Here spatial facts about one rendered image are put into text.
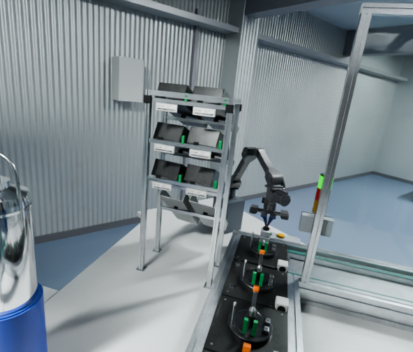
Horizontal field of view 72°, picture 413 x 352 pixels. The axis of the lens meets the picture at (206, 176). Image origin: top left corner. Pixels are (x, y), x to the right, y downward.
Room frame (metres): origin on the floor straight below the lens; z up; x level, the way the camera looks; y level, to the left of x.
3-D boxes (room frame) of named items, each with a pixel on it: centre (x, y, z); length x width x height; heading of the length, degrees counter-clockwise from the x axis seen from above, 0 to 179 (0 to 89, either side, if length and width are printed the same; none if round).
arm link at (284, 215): (1.30, -0.32, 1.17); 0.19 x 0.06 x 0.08; 76
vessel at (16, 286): (0.59, 0.47, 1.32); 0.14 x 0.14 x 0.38
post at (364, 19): (1.04, -0.45, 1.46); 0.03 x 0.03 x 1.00; 76
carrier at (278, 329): (0.74, -0.19, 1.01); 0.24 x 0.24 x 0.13; 76
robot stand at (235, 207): (1.66, -0.16, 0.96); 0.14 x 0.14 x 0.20; 39
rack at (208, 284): (1.19, 0.08, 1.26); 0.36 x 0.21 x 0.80; 76
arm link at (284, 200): (1.26, -0.34, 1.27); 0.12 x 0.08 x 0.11; 24
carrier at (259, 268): (0.98, -0.24, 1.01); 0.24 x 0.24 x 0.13; 76
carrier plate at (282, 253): (1.23, -0.30, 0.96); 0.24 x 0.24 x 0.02; 76
